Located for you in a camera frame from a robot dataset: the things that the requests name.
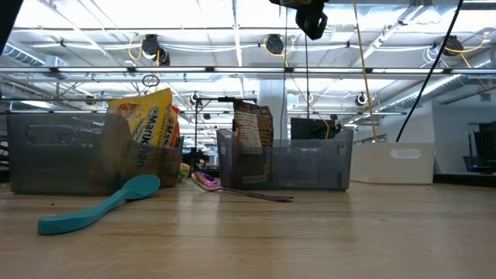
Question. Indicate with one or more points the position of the teal plastic spoon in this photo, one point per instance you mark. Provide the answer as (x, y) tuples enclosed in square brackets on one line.
[(135, 188)]

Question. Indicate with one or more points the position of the black stand frame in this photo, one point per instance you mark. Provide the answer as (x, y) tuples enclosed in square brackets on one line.
[(226, 99)]

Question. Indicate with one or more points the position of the black computer monitor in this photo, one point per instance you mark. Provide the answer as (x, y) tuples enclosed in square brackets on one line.
[(310, 129)]

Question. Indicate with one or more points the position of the long grey translucent bin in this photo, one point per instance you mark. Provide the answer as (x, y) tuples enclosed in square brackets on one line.
[(50, 166)]

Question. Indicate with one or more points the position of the orange ramen packet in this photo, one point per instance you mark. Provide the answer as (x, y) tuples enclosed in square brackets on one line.
[(175, 128)]

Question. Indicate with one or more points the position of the brown snack pouch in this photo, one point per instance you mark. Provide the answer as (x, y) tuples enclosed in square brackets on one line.
[(255, 124)]

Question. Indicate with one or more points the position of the white plastic bin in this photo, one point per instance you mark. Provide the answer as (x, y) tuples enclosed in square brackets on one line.
[(387, 166)]

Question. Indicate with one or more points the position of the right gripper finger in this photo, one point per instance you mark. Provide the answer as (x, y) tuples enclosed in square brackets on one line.
[(312, 21)]

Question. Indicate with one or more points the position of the wide grey translucent bin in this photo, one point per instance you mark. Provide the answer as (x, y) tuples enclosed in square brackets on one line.
[(310, 166)]

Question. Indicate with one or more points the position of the purple iridescent spoon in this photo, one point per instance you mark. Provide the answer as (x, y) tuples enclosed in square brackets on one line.
[(205, 181)]

